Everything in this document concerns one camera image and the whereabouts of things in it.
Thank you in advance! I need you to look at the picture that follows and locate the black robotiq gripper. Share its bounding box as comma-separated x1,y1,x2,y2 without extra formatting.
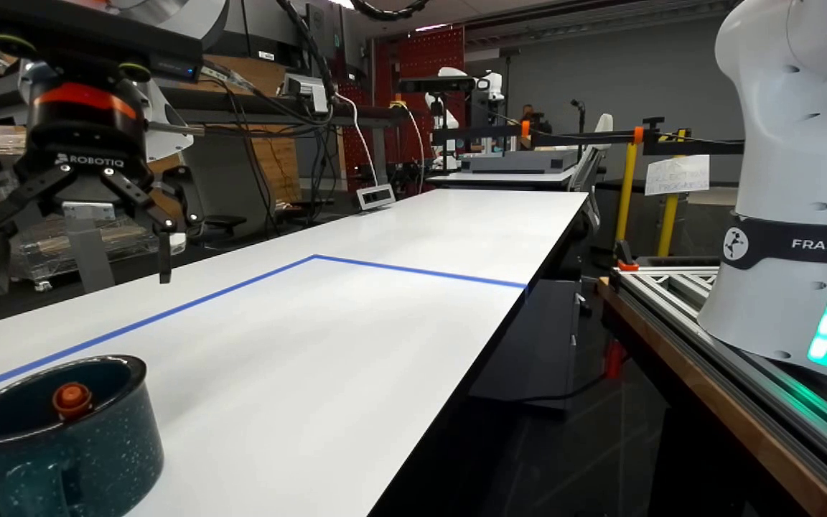
0,81,174,296

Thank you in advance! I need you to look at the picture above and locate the red marker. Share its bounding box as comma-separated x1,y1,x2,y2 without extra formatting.
52,382,91,422

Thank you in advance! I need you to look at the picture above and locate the aluminium extrusion robot base table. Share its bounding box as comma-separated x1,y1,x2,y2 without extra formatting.
598,263,827,517

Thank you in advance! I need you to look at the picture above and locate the white franka robot arm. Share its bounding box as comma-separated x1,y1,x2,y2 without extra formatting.
697,0,827,376

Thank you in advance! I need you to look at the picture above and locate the dark green speckled mug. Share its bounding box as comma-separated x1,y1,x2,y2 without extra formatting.
0,352,163,517

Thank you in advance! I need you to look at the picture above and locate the white paper sign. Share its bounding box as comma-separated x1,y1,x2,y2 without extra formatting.
644,155,710,196

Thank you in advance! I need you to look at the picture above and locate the yellow post stand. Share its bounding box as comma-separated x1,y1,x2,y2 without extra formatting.
613,125,645,269

